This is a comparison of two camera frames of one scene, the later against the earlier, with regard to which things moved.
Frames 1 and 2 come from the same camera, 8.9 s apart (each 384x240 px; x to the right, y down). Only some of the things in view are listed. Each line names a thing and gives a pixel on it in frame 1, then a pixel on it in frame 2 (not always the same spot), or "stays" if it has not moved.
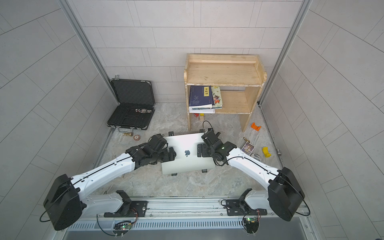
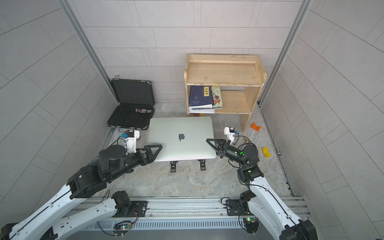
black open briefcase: [136, 104] stays
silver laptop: [185, 146] -> [182, 138]
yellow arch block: [265, 151] stays
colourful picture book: [217, 98] stays
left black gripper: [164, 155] -> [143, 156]
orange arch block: [254, 126] stays
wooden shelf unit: [241, 76] stays
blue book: [201, 96] stays
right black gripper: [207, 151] -> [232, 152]
